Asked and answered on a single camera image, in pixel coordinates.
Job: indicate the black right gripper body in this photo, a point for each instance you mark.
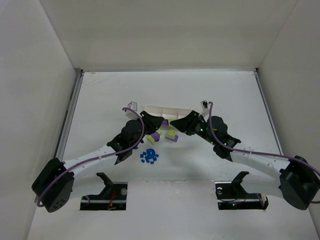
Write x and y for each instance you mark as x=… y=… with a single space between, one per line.
x=191 y=123

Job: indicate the purple lego brick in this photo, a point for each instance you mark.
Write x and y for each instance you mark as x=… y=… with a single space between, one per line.
x=165 y=122

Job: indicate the purple oval lego piece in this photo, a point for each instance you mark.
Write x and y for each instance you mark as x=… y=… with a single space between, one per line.
x=156 y=136

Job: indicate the green curved lego piece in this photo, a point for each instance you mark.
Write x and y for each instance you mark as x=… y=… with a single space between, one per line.
x=151 y=139

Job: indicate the purple lego plate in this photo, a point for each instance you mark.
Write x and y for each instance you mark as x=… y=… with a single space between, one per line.
x=173 y=139

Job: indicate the green lego brick with step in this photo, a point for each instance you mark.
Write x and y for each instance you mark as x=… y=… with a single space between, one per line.
x=170 y=133

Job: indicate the blue arch lego piece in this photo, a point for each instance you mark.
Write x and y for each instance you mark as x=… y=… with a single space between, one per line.
x=150 y=154

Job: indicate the green square lego brick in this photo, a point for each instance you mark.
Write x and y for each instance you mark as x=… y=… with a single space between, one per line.
x=170 y=120

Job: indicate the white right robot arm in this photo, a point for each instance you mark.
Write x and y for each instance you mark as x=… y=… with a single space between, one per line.
x=293 y=179

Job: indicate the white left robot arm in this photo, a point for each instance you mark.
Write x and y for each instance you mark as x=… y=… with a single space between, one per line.
x=54 y=185

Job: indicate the pile of small blue legos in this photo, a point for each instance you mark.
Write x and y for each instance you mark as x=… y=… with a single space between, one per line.
x=152 y=161

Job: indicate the white divided sorting tray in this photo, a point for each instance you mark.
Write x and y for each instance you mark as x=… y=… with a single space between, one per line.
x=167 y=112

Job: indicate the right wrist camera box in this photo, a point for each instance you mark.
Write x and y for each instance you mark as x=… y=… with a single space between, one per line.
x=205 y=108

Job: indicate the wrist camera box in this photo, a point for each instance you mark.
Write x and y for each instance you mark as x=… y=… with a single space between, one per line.
x=205 y=108
x=134 y=108

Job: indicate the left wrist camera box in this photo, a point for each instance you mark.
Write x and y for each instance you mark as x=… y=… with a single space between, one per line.
x=134 y=108

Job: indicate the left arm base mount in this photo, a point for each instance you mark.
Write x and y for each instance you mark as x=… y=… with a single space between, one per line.
x=113 y=197

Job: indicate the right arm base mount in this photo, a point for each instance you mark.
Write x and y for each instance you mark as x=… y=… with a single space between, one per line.
x=232 y=196

